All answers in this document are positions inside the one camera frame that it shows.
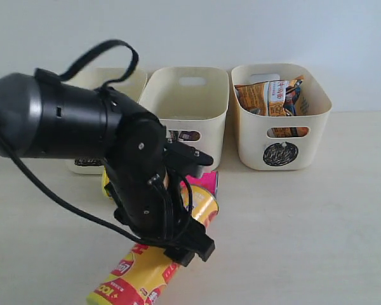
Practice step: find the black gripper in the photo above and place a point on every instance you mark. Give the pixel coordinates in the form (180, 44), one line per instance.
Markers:
(148, 192)

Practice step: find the yellow Lay's chip can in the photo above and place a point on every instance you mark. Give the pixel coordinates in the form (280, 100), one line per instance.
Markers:
(142, 275)

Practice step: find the purple drink carton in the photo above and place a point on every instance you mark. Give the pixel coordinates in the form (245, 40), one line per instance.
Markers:
(190, 136)

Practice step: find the blue white milk carton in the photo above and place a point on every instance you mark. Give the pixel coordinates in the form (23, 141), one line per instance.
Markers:
(173, 135)

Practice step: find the orange noodle packet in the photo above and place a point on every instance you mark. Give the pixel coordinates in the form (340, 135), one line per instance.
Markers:
(274, 98)

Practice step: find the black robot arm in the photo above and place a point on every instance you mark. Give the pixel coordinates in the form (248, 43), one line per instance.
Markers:
(42, 117)

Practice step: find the pink Lay's chip can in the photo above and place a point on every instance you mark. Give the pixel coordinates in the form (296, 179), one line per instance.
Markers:
(208, 181)

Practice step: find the cream bin circle mark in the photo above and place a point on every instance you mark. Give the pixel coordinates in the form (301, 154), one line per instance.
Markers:
(256, 148)

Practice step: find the cream bin square mark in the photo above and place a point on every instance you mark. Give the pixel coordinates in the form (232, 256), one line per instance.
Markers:
(191, 98)

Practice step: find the cream bin triangle mark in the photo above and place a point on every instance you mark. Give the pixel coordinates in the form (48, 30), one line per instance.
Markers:
(92, 78)

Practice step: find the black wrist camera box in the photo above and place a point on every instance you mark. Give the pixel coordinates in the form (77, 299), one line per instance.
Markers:
(186, 160)

